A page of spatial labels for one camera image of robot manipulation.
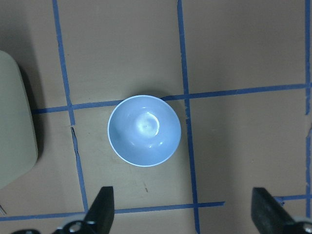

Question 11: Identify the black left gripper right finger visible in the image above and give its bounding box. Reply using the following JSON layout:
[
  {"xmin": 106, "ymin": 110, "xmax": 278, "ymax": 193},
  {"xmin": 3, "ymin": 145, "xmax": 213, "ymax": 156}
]
[{"xmin": 251, "ymin": 187, "xmax": 296, "ymax": 234}]

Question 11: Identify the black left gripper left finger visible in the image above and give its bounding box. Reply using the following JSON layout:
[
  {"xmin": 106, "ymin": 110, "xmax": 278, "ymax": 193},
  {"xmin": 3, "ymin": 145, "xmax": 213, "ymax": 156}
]
[{"xmin": 84, "ymin": 186, "xmax": 115, "ymax": 234}]

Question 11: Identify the blue bowl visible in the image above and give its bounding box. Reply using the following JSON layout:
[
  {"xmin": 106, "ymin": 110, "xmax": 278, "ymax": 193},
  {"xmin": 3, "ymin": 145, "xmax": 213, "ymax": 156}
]
[{"xmin": 107, "ymin": 95, "xmax": 181, "ymax": 167}]

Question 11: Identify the cream and chrome toaster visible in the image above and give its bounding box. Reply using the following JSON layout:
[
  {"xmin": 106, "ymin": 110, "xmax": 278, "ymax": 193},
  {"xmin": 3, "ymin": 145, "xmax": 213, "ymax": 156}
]
[{"xmin": 0, "ymin": 51, "xmax": 38, "ymax": 188}]

